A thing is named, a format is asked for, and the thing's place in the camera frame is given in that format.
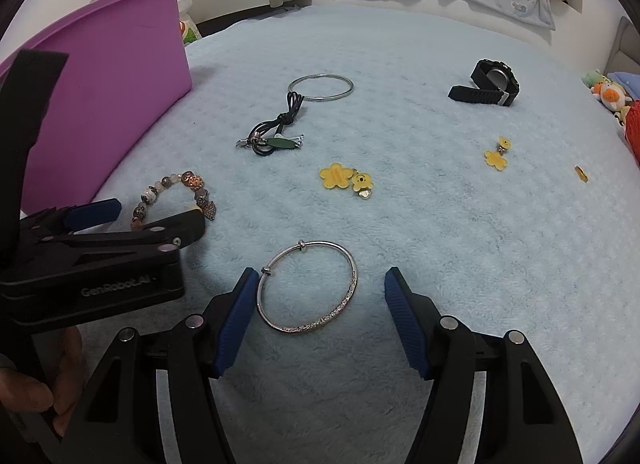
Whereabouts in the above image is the engraved silver bangle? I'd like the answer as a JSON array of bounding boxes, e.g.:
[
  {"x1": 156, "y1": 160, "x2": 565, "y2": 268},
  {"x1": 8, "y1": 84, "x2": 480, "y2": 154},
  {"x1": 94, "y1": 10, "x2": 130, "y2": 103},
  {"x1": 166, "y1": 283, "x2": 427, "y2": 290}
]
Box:
[{"x1": 256, "y1": 240, "x2": 359, "y2": 333}]

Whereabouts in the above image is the white orange duck plush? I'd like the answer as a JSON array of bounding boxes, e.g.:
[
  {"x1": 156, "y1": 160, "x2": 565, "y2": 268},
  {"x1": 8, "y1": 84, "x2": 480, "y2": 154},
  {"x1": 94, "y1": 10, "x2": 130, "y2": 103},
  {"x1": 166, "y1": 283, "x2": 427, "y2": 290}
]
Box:
[{"x1": 591, "y1": 81, "x2": 632, "y2": 111}]

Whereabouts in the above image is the plain silver bangle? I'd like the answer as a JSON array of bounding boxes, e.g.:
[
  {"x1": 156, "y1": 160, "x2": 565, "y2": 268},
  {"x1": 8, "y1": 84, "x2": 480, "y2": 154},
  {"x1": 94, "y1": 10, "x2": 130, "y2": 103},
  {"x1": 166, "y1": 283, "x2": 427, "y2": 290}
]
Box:
[{"x1": 288, "y1": 73, "x2": 354, "y2": 103}]

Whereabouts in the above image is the red plush toy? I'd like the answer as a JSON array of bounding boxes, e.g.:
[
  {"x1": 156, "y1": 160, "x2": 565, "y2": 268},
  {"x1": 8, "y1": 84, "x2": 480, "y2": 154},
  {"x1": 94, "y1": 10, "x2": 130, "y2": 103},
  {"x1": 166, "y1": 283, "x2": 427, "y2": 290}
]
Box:
[{"x1": 622, "y1": 100, "x2": 640, "y2": 165}]

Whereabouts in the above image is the blue pillow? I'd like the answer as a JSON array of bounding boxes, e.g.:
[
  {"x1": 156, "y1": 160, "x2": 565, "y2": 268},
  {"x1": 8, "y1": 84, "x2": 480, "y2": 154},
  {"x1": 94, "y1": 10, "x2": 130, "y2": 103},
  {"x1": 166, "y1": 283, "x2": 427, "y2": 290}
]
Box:
[{"x1": 607, "y1": 71, "x2": 640, "y2": 100}]

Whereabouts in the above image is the black cord necklace green pendant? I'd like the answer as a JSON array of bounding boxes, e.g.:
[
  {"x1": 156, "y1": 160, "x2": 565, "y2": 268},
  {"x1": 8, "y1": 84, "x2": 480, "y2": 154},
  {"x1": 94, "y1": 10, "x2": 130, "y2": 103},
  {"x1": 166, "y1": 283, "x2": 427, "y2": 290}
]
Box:
[{"x1": 236, "y1": 92, "x2": 305, "y2": 157}]

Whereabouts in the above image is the white printed plastic bag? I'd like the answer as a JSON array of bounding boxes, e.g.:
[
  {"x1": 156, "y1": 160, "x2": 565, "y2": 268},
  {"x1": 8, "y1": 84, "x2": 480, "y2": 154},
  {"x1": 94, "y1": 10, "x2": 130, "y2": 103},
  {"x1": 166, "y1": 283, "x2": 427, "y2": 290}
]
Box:
[{"x1": 175, "y1": 0, "x2": 203, "y2": 47}]

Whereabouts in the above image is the grey padded panel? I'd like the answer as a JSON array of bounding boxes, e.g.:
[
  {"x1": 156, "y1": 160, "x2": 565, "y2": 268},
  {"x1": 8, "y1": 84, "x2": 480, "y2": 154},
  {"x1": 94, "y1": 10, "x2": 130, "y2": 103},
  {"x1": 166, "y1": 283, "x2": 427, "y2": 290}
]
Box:
[{"x1": 602, "y1": 16, "x2": 640, "y2": 100}]

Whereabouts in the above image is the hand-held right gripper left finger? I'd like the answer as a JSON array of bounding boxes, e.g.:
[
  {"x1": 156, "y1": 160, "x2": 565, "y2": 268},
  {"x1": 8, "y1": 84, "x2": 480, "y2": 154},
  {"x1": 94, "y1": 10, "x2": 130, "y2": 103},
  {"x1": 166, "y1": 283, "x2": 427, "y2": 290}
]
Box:
[{"x1": 65, "y1": 268, "x2": 261, "y2": 464}]

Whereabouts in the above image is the yellow bear hair clip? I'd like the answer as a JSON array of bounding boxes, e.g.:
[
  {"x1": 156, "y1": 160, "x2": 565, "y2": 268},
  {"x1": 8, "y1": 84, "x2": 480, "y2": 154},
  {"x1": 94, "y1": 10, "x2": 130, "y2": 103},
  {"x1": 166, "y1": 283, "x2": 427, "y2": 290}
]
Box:
[{"x1": 352, "y1": 170, "x2": 376, "y2": 201}]

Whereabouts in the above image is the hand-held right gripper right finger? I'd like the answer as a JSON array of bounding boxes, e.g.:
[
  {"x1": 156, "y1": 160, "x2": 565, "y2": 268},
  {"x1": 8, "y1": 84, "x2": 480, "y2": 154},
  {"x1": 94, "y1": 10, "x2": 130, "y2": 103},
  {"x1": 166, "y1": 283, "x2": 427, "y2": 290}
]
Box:
[{"x1": 384, "y1": 267, "x2": 583, "y2": 464}]

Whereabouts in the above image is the black wrist watch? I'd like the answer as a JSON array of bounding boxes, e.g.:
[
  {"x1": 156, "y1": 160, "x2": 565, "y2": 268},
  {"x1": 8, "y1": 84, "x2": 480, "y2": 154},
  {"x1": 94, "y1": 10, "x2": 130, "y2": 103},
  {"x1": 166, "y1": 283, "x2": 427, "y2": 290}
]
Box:
[{"x1": 448, "y1": 59, "x2": 521, "y2": 108}]

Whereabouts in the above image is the light blue fleece blanket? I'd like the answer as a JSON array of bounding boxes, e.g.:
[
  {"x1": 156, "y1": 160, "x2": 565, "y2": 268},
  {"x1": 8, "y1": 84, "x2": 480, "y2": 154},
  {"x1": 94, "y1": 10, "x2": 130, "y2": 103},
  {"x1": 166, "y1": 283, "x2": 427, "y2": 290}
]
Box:
[{"x1": 30, "y1": 4, "x2": 640, "y2": 464}]

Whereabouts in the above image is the purple cloth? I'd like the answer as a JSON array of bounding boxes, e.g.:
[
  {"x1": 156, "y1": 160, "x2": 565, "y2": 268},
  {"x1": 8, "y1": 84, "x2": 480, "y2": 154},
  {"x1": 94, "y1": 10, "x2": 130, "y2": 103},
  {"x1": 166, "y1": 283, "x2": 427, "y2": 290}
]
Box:
[{"x1": 0, "y1": 0, "x2": 193, "y2": 217}]

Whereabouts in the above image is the person's left hand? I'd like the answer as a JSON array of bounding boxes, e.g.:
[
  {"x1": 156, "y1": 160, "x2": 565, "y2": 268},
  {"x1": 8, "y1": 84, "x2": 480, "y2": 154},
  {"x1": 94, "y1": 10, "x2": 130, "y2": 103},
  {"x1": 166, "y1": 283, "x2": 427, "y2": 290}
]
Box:
[{"x1": 0, "y1": 328, "x2": 83, "y2": 437}]

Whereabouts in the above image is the brown bead bracelet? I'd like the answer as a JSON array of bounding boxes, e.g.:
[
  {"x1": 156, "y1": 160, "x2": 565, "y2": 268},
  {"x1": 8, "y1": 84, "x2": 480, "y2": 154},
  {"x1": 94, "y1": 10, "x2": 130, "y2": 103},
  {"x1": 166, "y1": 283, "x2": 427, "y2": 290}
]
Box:
[{"x1": 131, "y1": 170, "x2": 217, "y2": 231}]

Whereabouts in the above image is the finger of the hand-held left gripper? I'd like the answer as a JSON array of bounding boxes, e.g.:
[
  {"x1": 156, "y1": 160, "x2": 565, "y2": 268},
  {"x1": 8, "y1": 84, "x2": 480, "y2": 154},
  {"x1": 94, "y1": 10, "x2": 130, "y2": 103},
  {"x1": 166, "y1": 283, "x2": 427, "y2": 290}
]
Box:
[
  {"x1": 35, "y1": 209, "x2": 207, "y2": 270},
  {"x1": 20, "y1": 198, "x2": 122, "y2": 237}
]

